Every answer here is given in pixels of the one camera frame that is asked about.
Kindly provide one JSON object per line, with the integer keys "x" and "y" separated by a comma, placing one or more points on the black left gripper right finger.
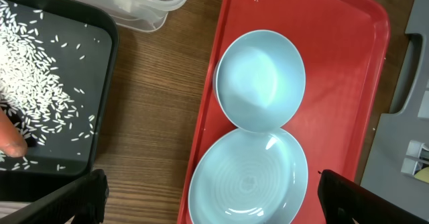
{"x": 343, "y": 201}

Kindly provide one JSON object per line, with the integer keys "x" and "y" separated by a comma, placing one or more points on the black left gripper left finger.
{"x": 81, "y": 201}

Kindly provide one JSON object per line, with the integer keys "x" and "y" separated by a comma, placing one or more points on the orange carrot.
{"x": 12, "y": 142}

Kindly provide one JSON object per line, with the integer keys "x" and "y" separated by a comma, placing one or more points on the light blue plate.
{"x": 249, "y": 178}

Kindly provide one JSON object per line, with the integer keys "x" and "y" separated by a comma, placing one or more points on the white rice pile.
{"x": 52, "y": 76}

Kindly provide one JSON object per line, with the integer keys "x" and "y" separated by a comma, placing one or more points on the light blue small bowl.
{"x": 260, "y": 81}

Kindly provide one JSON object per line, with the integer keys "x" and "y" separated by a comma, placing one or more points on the yellow plastic cup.
{"x": 423, "y": 175}

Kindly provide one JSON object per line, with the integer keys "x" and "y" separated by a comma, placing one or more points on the grey dishwasher rack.
{"x": 400, "y": 147}

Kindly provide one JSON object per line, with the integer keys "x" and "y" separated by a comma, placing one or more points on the black waste tray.
{"x": 28, "y": 186}

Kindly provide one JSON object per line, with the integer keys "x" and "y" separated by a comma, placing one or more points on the red plastic tray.
{"x": 343, "y": 45}

